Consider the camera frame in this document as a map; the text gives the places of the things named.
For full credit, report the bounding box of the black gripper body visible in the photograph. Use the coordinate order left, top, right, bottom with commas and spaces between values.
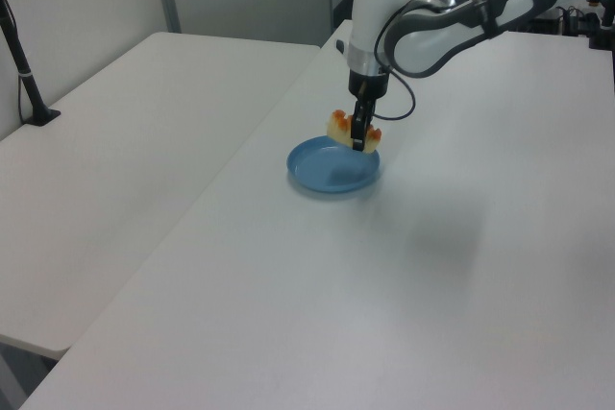
348, 70, 390, 104

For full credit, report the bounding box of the bread with orange topping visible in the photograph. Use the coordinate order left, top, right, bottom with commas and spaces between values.
326, 109, 384, 156

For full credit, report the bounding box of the blue oval plate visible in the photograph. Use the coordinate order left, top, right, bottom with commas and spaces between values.
286, 135, 382, 194

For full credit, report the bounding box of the black electronics box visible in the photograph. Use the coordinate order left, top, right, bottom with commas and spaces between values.
529, 6, 590, 37

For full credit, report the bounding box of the white side table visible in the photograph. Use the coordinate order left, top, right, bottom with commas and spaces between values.
0, 31, 322, 361

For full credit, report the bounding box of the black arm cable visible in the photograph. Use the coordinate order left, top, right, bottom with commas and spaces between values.
374, 0, 417, 122

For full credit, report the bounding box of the black clamp mount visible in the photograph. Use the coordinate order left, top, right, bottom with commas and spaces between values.
586, 0, 615, 51

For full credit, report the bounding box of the black camera stand pole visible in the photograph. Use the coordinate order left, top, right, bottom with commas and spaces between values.
0, 0, 62, 129

